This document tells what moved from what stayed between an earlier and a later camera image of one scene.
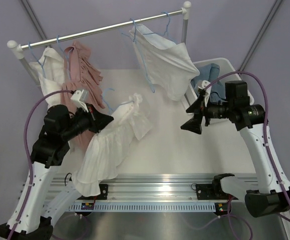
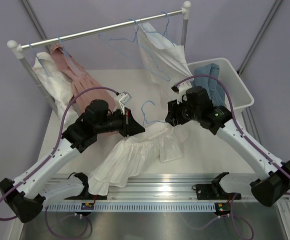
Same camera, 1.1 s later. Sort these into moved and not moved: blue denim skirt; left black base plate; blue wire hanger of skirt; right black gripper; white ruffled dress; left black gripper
Moved: right black gripper; white ruffled dress; left black gripper; blue wire hanger of skirt
Not moved: blue denim skirt; left black base plate
